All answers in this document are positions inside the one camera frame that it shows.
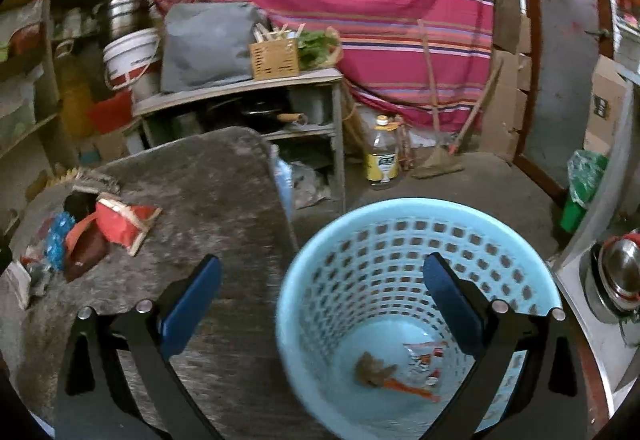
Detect crumpled grey plastic bag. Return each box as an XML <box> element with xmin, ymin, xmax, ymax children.
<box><xmin>292</xmin><ymin>160</ymin><xmax>333</xmax><ymax>211</ymax></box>

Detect white and red snack wrapper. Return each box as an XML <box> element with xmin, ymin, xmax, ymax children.
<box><xmin>402</xmin><ymin>340</ymin><xmax>448</xmax><ymax>393</ymax></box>

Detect light blue perforated plastic basket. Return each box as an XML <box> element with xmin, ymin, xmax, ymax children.
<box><xmin>276</xmin><ymin>198</ymin><xmax>566</xmax><ymax>440</ymax></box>

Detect wooden stick with red end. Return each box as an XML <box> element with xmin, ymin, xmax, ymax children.
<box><xmin>450</xmin><ymin>62</ymin><xmax>503</xmax><ymax>158</ymax></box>

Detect orange wrapper strip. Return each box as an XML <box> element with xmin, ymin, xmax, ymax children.
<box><xmin>382</xmin><ymin>377</ymin><xmax>441</xmax><ymax>403</ymax></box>

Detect blue plastic wrapper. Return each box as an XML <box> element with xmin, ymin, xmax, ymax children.
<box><xmin>42</xmin><ymin>212</ymin><xmax>76</xmax><ymax>271</ymax></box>

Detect wooden shelf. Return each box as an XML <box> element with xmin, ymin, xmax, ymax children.
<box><xmin>0</xmin><ymin>0</ymin><xmax>81</xmax><ymax>201</ymax></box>

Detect red paper packet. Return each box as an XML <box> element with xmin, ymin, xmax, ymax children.
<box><xmin>65</xmin><ymin>197</ymin><xmax>163</xmax><ymax>258</ymax></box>

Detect stack of cardboard boxes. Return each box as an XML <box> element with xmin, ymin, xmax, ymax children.
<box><xmin>492</xmin><ymin>0</ymin><xmax>533</xmax><ymax>151</ymax></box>

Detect printed cardboard box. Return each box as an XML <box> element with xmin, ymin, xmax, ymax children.
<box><xmin>582</xmin><ymin>54</ymin><xmax>628</xmax><ymax>155</ymax></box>

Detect bag of green vegetables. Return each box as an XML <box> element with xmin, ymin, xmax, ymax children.
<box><xmin>297</xmin><ymin>27</ymin><xmax>343</xmax><ymax>70</ymax></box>

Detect steel pot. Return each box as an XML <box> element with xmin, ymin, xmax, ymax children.
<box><xmin>102</xmin><ymin>0</ymin><xmax>151</xmax><ymax>38</ymax></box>

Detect red plastic basin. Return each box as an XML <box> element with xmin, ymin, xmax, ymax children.
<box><xmin>86</xmin><ymin>92</ymin><xmax>133</xmax><ymax>133</ymax></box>

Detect black pan with wooden handle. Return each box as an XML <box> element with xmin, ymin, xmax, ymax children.
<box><xmin>240</xmin><ymin>102</ymin><xmax>308</xmax><ymax>125</ymax></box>

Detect yellow wooden slotted basket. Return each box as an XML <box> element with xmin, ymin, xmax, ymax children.
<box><xmin>249</xmin><ymin>40</ymin><xmax>301</xmax><ymax>81</ymax></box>

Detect clear plastic wrapper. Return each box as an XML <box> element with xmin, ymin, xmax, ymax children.
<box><xmin>5</xmin><ymin>245</ymin><xmax>56</xmax><ymax>311</ymax></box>

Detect straw broom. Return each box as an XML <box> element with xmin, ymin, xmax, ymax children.
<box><xmin>412</xmin><ymin>20</ymin><xmax>466</xmax><ymax>179</ymax></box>

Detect white plastic bucket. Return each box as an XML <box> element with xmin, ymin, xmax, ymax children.
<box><xmin>102</xmin><ymin>28</ymin><xmax>162</xmax><ymax>93</ymax></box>

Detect steel pots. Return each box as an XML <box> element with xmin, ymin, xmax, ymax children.
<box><xmin>585</xmin><ymin>230</ymin><xmax>640</xmax><ymax>325</ymax></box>

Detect grey fabric cover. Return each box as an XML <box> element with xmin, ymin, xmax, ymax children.
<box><xmin>160</xmin><ymin>2</ymin><xmax>268</xmax><ymax>93</ymax></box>

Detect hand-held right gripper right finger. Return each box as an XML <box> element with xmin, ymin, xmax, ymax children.
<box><xmin>422</xmin><ymin>252</ymin><xmax>588</xmax><ymax>440</ymax></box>

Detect wooden side cabinet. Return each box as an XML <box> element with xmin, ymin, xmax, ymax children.
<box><xmin>134</xmin><ymin>68</ymin><xmax>348</xmax><ymax>213</ymax></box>

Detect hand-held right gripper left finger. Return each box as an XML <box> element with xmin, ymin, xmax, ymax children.
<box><xmin>54</xmin><ymin>255</ymin><xmax>223</xmax><ymax>440</ymax></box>

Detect pale blue plastic bag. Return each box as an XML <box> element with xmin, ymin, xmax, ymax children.
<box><xmin>270</xmin><ymin>145</ymin><xmax>296</xmax><ymax>221</ymax></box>

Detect brown scrap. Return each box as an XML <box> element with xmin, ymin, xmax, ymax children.
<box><xmin>355</xmin><ymin>352</ymin><xmax>398</xmax><ymax>388</ymax></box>

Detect cooking oil bottle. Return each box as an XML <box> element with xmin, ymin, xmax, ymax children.
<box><xmin>364</xmin><ymin>115</ymin><xmax>402</xmax><ymax>191</ymax></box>

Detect green plastic bag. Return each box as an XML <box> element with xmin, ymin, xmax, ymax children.
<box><xmin>560</xmin><ymin>150</ymin><xmax>610</xmax><ymax>233</ymax></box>

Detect brown pouch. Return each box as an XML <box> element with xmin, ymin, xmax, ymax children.
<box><xmin>62</xmin><ymin>230</ymin><xmax>108</xmax><ymax>283</ymax></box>

